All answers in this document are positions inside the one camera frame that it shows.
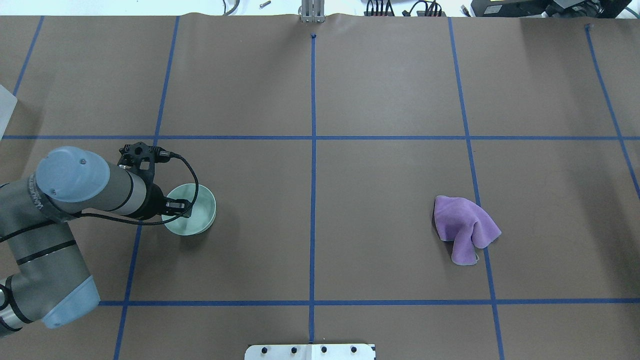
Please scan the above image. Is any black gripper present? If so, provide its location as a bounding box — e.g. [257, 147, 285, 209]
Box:
[141, 184, 192, 220]

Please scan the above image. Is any light green bowl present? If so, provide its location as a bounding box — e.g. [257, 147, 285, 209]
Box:
[164, 183, 217, 236]

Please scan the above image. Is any purple cloth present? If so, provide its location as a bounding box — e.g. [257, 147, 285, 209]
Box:
[433, 194, 502, 266]

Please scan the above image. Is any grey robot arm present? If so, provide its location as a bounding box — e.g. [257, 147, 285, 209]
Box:
[1, 142, 199, 338]

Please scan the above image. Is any translucent white plastic box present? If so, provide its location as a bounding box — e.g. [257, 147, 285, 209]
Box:
[0, 85, 18, 140]

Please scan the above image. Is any black equipment on bench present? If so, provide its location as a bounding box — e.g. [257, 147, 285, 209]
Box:
[470, 0, 631, 19]

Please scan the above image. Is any black camera cable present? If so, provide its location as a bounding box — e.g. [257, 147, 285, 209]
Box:
[0, 152, 200, 243]

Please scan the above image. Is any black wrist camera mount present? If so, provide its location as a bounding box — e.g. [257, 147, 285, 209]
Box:
[116, 141, 172, 183]

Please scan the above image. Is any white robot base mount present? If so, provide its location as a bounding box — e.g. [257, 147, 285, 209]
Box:
[244, 343, 377, 360]

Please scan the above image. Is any metal camera stand post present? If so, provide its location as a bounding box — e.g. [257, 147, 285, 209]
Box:
[298, 0, 326, 24]

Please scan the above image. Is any black cables bundle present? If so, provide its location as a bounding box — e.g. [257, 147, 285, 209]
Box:
[364, 0, 447, 18]

